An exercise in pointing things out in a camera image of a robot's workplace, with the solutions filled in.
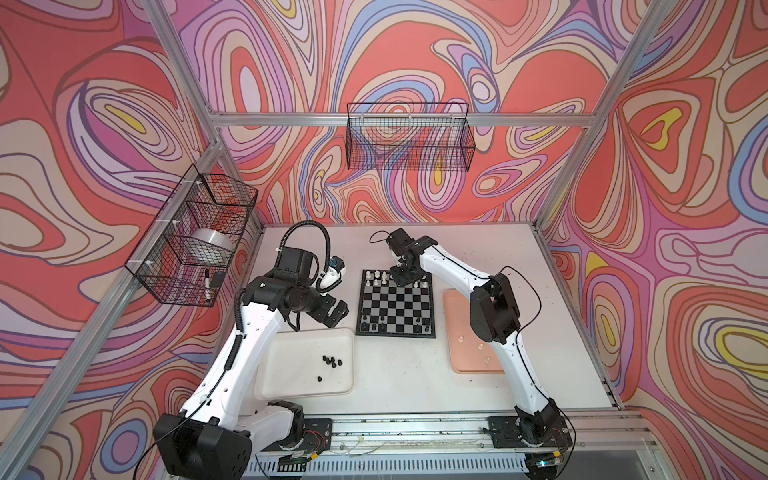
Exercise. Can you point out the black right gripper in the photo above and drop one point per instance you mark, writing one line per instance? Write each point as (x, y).
(401, 281)

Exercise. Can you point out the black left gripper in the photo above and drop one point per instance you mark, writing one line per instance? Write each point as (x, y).
(321, 314)

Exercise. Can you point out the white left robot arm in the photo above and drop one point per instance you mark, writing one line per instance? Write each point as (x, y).
(208, 439)

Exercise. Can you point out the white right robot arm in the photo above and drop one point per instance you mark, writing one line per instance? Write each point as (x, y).
(494, 317)

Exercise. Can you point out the black chess pieces in tray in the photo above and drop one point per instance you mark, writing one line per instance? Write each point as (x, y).
(330, 366)

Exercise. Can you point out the black and grey chessboard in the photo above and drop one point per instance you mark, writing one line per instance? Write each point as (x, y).
(388, 310)

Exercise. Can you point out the white plastic tray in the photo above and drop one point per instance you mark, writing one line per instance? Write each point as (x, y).
(292, 362)

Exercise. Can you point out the pink plastic tray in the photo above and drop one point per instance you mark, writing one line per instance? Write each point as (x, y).
(468, 354)

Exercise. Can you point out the silver tape roll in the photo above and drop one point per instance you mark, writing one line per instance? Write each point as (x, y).
(214, 238)

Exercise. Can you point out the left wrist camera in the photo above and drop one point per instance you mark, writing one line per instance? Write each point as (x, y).
(332, 276)

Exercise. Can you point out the black wire basket left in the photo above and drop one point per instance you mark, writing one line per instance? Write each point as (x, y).
(168, 262)

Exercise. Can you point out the black wire basket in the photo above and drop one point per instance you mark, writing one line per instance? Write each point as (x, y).
(409, 136)
(168, 262)

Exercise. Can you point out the black wire basket back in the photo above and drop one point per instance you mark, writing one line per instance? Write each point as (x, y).
(409, 136)

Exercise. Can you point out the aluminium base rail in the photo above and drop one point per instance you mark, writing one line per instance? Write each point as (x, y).
(482, 431)

